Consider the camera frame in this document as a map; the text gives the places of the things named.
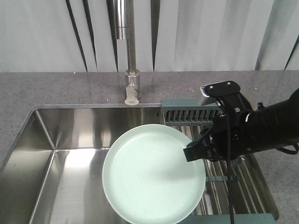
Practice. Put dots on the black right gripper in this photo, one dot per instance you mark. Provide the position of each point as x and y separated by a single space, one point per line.
221 142

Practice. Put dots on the light green round plate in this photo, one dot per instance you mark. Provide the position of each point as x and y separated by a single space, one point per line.
147 179

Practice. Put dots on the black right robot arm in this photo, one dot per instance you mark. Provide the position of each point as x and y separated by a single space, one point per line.
272 127

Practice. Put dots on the teal metal dish rack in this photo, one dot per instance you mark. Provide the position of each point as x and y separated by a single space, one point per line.
252 201

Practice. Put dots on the stainless steel sink basin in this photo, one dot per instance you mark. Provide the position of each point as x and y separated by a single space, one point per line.
53 172

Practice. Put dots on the chrome kitchen faucet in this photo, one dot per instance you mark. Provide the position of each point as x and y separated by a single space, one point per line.
125 30

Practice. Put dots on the white pleated curtain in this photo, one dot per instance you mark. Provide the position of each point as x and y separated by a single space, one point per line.
170 35

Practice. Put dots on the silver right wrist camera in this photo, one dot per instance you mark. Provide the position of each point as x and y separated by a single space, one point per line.
208 94

